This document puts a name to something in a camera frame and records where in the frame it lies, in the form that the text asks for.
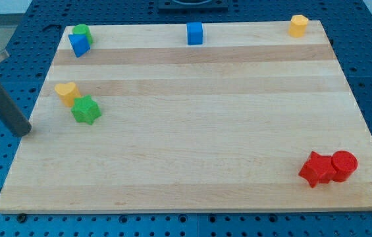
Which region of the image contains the yellow hexagon block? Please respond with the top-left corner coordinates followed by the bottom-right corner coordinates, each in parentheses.
top-left (288, 14), bottom-right (309, 38)

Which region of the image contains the blue cube block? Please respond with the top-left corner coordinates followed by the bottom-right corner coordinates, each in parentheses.
top-left (186, 22), bottom-right (203, 45)

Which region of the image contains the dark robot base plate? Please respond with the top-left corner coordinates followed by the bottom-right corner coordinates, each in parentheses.
top-left (156, 0), bottom-right (229, 11)

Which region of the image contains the wooden board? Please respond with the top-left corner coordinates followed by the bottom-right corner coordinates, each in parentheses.
top-left (0, 20), bottom-right (372, 214)

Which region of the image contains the red cylinder block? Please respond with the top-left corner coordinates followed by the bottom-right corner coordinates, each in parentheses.
top-left (332, 150), bottom-right (358, 182)

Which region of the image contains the yellow heart block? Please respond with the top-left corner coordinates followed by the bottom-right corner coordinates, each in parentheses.
top-left (54, 82), bottom-right (81, 107)

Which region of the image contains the blue triangle block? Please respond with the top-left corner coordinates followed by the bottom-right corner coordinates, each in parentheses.
top-left (68, 34), bottom-right (90, 57)

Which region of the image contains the green cylinder block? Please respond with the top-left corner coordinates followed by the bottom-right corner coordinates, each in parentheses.
top-left (72, 24), bottom-right (93, 45)

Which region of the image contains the green star block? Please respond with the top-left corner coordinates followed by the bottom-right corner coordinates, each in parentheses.
top-left (70, 95), bottom-right (102, 125)

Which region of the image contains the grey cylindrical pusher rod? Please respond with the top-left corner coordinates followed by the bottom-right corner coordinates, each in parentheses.
top-left (0, 83), bottom-right (32, 138)

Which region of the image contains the red star block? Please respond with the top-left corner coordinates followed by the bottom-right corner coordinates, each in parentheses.
top-left (298, 151), bottom-right (336, 188)

